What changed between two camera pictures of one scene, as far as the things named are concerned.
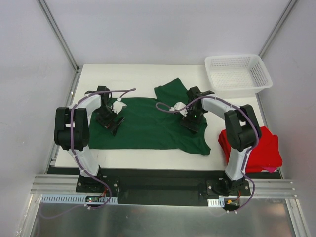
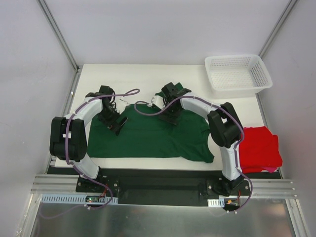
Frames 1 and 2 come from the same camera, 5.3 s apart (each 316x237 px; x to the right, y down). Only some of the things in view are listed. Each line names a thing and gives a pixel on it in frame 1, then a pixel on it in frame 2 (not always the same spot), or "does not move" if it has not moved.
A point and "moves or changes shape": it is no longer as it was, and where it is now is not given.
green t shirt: x=149 y=123 moves or changes shape
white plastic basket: x=237 y=76 does not move
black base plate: x=167 y=186 does not move
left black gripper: x=110 y=121 does not move
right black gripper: x=191 y=124 → x=169 y=118
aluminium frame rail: x=64 y=184 does not move
